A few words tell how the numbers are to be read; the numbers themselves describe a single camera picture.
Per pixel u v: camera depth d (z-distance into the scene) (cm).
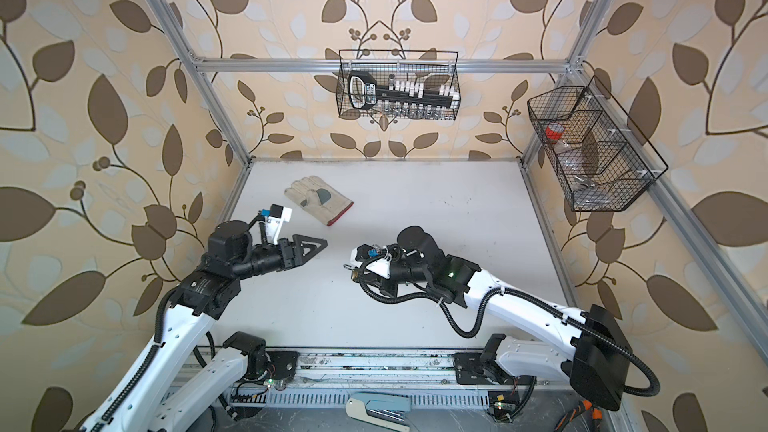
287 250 61
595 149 79
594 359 39
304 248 58
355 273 69
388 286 62
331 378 74
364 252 58
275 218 64
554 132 88
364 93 85
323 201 108
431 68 91
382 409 67
